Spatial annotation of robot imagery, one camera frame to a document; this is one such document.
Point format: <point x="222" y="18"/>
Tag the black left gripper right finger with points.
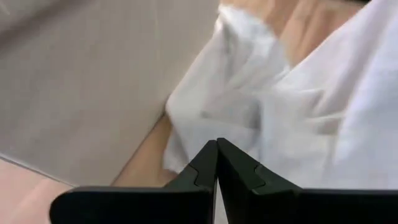
<point x="248" y="199"/>

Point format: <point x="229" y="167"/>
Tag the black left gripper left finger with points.
<point x="186" y="199"/>

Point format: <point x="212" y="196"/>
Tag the white towel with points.
<point x="311" y="124"/>

